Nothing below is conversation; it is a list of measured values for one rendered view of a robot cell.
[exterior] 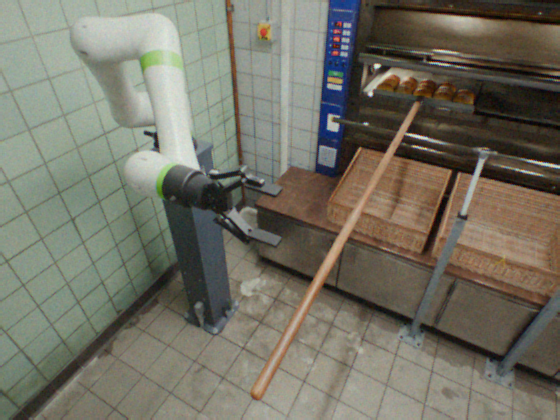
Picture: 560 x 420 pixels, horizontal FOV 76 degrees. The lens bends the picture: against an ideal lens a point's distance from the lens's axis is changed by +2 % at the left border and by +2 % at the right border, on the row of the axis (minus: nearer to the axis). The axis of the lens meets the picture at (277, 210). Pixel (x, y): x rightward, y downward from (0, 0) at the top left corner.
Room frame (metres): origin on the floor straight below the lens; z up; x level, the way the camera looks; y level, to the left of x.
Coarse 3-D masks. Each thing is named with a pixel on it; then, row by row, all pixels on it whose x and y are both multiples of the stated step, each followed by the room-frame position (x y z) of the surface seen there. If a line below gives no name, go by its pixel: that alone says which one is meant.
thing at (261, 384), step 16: (400, 128) 1.55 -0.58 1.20; (384, 160) 1.26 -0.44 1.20; (368, 192) 1.05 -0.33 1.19; (352, 224) 0.88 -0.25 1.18; (336, 240) 0.80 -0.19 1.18; (336, 256) 0.74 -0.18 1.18; (320, 272) 0.67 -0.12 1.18; (320, 288) 0.63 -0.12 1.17; (304, 304) 0.56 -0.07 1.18; (288, 336) 0.47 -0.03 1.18; (272, 352) 0.43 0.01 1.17; (272, 368) 0.40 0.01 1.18; (256, 384) 0.36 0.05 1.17; (256, 400) 0.34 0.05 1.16
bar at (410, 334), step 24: (336, 120) 1.72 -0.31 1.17; (456, 144) 1.44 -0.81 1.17; (480, 168) 1.34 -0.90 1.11; (552, 168) 1.26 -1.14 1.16; (456, 240) 1.17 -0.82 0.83; (432, 288) 1.18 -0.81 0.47; (552, 312) 0.95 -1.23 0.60; (408, 336) 1.19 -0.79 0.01; (528, 336) 0.96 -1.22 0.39; (504, 360) 0.98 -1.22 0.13; (504, 384) 0.90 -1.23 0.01
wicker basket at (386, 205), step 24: (360, 168) 1.94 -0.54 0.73; (408, 168) 1.82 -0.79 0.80; (432, 168) 1.77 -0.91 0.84; (336, 192) 1.67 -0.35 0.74; (360, 192) 1.87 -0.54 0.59; (384, 192) 1.83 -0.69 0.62; (408, 192) 1.77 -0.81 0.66; (336, 216) 1.63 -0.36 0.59; (360, 216) 1.50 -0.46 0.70; (384, 216) 1.63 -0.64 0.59; (408, 216) 1.63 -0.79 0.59; (432, 216) 1.42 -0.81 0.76; (384, 240) 1.42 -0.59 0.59; (408, 240) 1.42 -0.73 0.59
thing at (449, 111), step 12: (360, 96) 2.04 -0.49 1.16; (372, 96) 2.01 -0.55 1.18; (384, 96) 2.00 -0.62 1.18; (408, 108) 1.91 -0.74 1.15; (420, 108) 1.88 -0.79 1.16; (432, 108) 1.85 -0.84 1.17; (444, 108) 1.83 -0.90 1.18; (456, 108) 1.83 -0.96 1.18; (468, 120) 1.76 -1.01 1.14; (480, 120) 1.73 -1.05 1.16; (492, 120) 1.70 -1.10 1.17; (504, 120) 1.68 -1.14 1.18; (516, 120) 1.67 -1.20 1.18; (528, 120) 1.68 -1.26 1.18; (540, 132) 1.60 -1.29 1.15; (552, 132) 1.58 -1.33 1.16
